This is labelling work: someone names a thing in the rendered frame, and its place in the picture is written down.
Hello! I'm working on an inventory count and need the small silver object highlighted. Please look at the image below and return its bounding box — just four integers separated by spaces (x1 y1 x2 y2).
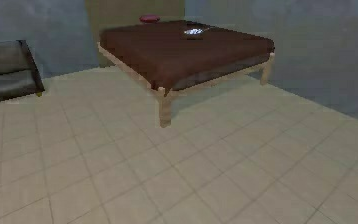
183 27 211 37

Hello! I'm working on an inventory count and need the dark red round pillow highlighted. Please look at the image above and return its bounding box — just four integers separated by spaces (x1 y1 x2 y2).
139 14 161 24

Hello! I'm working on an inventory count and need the brown-covered wooden bed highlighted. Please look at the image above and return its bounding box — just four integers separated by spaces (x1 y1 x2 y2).
96 19 276 129

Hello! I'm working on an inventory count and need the dark grey sofa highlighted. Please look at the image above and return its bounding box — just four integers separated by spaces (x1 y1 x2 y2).
0 39 46 110

